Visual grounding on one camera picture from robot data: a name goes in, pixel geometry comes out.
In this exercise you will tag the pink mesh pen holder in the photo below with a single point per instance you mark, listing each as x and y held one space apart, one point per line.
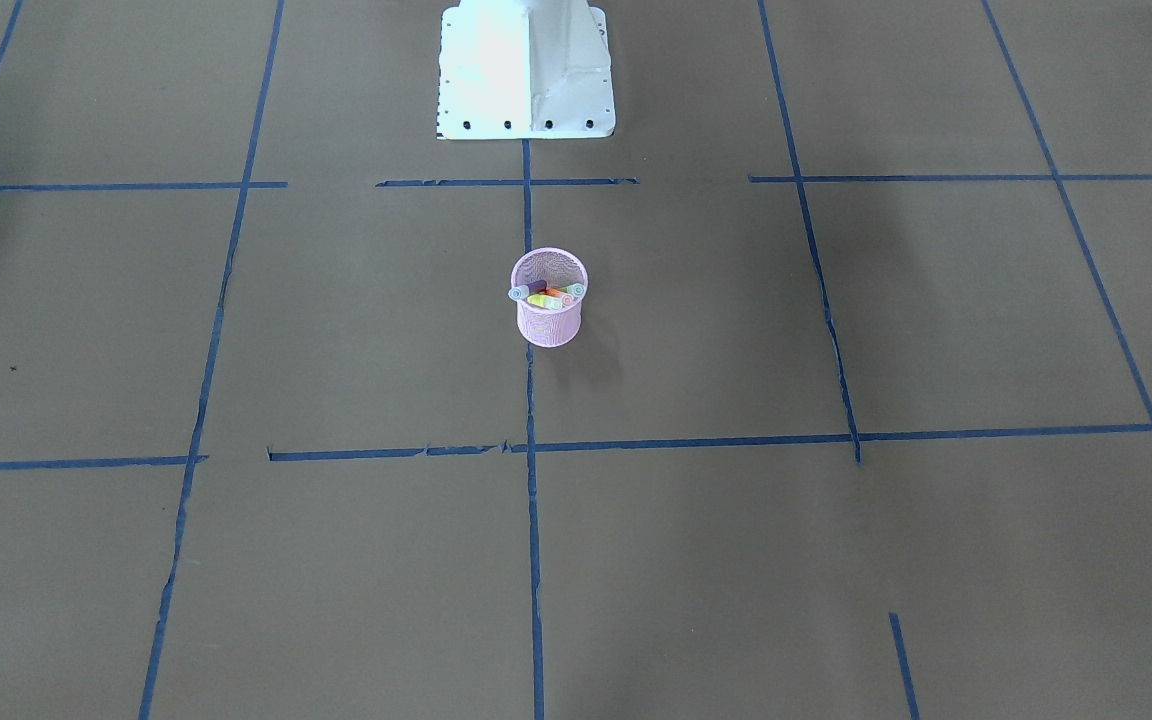
557 267

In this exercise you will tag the orange highlighter pen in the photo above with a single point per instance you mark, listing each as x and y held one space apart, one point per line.
561 296

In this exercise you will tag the purple highlighter pen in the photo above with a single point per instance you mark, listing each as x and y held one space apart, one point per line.
522 292

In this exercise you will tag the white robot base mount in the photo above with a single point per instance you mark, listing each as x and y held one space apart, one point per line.
517 70

